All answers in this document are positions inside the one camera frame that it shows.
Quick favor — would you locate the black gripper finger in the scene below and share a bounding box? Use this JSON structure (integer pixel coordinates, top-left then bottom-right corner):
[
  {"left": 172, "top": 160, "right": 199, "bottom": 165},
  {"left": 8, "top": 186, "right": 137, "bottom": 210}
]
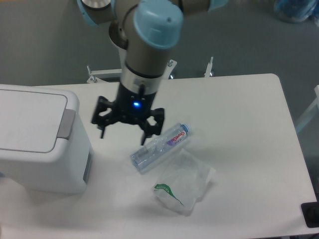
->
[
  {"left": 140, "top": 108, "right": 165, "bottom": 145},
  {"left": 91, "top": 96, "right": 119, "bottom": 139}
]

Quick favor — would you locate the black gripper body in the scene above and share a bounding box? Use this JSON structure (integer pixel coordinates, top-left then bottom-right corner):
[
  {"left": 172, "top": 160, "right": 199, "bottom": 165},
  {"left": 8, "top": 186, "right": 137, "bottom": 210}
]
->
[{"left": 112, "top": 83, "right": 156, "bottom": 124}]

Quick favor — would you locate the white push-lid trash can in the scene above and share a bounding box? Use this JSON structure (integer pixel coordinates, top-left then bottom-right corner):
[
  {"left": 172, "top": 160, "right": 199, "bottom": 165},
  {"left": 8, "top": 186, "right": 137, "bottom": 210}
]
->
[{"left": 0, "top": 85, "right": 93, "bottom": 194}]

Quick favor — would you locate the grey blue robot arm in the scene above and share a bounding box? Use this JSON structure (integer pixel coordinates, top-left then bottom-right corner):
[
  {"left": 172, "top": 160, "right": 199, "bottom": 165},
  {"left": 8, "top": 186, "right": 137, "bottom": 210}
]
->
[{"left": 77, "top": 0, "right": 226, "bottom": 140}]

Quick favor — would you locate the clear plastic water bottle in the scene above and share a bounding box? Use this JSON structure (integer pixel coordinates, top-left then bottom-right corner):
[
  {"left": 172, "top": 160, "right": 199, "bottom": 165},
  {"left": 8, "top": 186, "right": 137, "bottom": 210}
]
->
[{"left": 131, "top": 123, "right": 192, "bottom": 173}]

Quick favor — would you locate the crumpled clear plastic bag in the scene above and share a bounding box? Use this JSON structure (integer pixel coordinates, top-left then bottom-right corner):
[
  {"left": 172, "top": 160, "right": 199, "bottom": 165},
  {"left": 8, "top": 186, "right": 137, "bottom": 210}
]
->
[{"left": 152, "top": 149, "right": 216, "bottom": 216}]

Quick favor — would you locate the blue plastic bag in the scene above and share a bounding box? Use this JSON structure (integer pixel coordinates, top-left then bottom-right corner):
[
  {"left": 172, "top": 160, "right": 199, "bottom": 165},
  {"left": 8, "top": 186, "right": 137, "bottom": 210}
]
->
[{"left": 274, "top": 0, "right": 319, "bottom": 23}]

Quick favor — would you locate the black clamp at table edge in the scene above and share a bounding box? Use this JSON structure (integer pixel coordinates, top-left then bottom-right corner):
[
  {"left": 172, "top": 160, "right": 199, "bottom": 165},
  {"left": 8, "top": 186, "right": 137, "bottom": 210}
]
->
[{"left": 301, "top": 202, "right": 319, "bottom": 228}]

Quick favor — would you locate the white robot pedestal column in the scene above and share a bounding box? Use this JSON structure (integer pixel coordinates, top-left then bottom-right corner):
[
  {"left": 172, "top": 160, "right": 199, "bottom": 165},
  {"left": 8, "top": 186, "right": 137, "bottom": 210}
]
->
[{"left": 108, "top": 20, "right": 128, "bottom": 69}]

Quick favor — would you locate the white frame at right edge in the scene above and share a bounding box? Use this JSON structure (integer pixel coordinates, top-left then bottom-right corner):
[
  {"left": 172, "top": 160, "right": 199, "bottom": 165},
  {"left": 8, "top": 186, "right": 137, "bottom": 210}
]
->
[{"left": 295, "top": 85, "right": 319, "bottom": 134}]

